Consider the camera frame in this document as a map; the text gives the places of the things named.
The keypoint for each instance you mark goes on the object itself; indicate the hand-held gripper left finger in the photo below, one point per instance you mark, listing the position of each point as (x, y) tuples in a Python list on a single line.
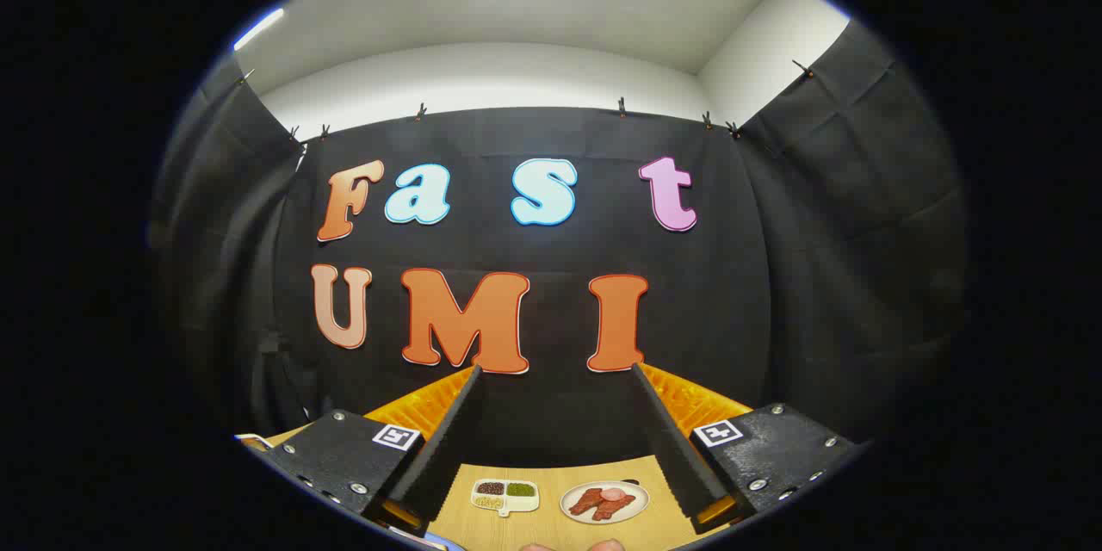
[(452, 439)]

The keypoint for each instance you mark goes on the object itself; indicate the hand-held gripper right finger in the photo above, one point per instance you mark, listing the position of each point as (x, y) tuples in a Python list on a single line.
[(667, 439)]

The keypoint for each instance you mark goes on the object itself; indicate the pile of dark red beans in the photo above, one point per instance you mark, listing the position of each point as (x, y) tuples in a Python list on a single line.
[(490, 489)]

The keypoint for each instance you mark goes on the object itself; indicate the white oval meat plate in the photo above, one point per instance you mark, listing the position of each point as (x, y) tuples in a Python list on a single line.
[(641, 501)]

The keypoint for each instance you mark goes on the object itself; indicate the pile of yellow soybeans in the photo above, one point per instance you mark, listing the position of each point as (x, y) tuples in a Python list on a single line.
[(489, 502)]

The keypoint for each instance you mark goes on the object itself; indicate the pink sausage slice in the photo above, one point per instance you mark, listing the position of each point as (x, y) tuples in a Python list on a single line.
[(615, 493)]

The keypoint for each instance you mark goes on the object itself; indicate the pile of green mung beans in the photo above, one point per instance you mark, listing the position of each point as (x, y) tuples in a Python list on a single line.
[(520, 489)]

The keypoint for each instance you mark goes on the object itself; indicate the brown meat piece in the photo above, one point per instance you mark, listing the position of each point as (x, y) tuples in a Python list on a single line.
[(585, 501), (616, 508)]

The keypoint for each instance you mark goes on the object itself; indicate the white divided dish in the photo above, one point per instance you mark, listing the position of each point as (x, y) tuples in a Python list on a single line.
[(516, 503)]

